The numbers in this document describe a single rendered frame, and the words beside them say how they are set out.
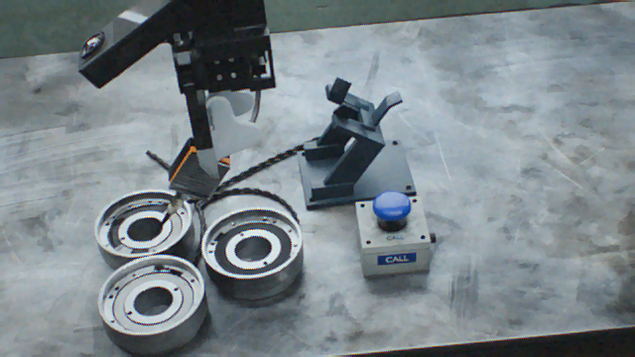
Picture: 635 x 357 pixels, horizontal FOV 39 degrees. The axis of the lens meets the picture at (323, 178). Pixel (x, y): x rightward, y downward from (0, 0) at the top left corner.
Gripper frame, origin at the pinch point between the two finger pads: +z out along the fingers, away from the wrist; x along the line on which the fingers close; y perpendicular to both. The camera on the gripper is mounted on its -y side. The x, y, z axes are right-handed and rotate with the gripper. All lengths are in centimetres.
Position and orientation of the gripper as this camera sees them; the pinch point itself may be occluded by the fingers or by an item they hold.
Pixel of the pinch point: (204, 157)
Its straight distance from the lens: 84.4
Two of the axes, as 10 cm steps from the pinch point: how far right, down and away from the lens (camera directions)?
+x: -1.9, -6.1, 7.7
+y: 9.8, -1.7, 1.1
